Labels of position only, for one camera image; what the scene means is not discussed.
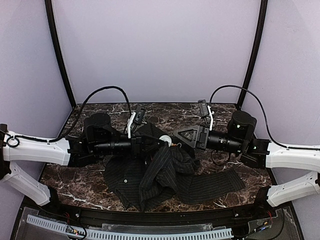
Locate dark pinstriped garment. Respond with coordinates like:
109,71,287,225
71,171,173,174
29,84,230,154
103,122,247,212

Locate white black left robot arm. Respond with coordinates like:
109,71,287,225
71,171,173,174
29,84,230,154
0,112,172,206

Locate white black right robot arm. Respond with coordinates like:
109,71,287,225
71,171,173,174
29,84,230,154
173,110,320,208

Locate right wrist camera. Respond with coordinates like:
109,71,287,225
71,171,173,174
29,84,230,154
197,99,217,131

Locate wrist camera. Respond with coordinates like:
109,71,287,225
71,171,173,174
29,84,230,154
126,105,146,139
197,99,217,131

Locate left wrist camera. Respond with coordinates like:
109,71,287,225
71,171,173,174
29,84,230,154
126,105,146,139

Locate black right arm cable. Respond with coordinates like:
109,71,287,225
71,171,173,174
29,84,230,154
208,85,320,151

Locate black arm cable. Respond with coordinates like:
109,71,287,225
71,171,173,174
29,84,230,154
0,86,132,148
208,85,320,151

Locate black front table rail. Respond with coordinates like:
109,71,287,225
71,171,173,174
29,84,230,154
32,204,275,227

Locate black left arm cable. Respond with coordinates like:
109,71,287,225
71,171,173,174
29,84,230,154
0,86,132,148

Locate white slotted cable duct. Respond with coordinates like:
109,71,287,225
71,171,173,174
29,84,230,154
25,214,234,240

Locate black right frame post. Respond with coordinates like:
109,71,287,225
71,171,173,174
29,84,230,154
236,0,269,108

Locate black frame post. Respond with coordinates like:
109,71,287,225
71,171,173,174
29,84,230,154
236,0,269,108
44,0,77,109

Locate black left frame post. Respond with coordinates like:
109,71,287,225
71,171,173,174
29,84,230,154
44,0,77,109

